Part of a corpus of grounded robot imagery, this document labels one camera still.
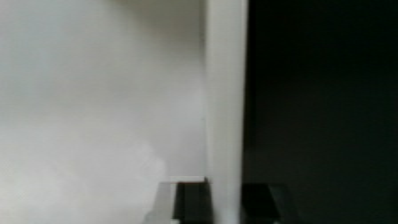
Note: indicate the white square table top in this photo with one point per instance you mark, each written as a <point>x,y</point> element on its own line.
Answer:
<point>122,106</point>

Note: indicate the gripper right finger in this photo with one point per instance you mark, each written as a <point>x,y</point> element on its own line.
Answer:
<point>268,204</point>

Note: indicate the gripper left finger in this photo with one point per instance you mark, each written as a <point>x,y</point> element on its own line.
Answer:
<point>193,203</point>

